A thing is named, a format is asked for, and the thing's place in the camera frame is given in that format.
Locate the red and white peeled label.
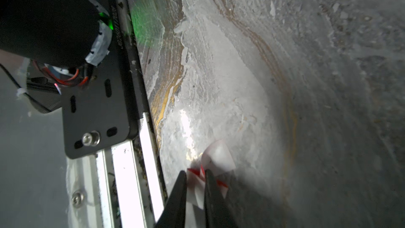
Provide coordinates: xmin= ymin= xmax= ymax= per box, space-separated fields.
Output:
xmin=186 ymin=140 xmax=236 ymax=210

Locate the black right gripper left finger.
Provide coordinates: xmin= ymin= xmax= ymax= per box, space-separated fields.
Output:
xmin=155 ymin=171 xmax=187 ymax=228

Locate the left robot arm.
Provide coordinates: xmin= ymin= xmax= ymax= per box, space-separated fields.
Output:
xmin=1 ymin=0 xmax=113 ymax=91

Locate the metal base rail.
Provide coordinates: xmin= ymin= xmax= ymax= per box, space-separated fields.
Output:
xmin=62 ymin=0 xmax=166 ymax=228

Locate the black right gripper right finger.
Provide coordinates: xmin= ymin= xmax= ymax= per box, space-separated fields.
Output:
xmin=204 ymin=170 xmax=237 ymax=228

